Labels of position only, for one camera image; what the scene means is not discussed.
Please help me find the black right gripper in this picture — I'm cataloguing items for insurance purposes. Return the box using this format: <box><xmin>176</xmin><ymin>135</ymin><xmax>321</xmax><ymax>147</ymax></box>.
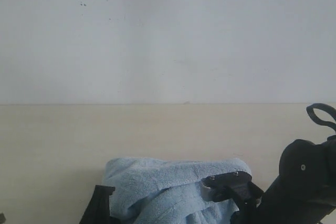
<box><xmin>202</xmin><ymin>171</ymin><xmax>264</xmax><ymax>223</ymax></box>

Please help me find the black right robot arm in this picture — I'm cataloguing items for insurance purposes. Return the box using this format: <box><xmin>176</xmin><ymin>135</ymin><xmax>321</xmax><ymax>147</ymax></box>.
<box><xmin>201</xmin><ymin>136</ymin><xmax>335</xmax><ymax>223</ymax></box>

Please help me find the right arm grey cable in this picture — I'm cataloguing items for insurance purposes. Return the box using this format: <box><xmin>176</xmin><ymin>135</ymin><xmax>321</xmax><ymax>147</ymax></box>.
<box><xmin>306</xmin><ymin>102</ymin><xmax>336</xmax><ymax>130</ymax></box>

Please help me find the light blue terry towel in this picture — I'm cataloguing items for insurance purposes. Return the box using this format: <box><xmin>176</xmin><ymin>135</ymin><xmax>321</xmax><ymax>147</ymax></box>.
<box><xmin>102</xmin><ymin>157</ymin><xmax>251</xmax><ymax>224</ymax></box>

